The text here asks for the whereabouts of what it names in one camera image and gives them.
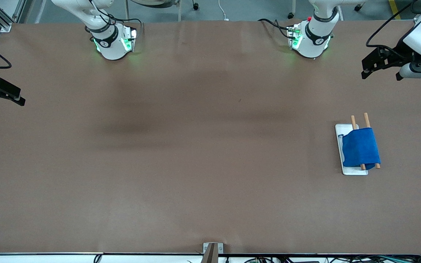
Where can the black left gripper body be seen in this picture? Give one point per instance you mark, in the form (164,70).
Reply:
(402,52)

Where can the blue microfibre towel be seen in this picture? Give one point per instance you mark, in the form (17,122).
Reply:
(360,146)

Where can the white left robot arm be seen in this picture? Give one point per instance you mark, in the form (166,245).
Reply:
(314,36)

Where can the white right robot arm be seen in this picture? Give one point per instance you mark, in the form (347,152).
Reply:
(112,44)

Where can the white rack with wooden bars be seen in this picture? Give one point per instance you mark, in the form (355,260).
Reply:
(351,171)

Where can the grey chair base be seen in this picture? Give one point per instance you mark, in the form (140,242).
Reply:
(152,3)

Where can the metal bracket with post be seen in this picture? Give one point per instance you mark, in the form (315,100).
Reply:
(212,252)

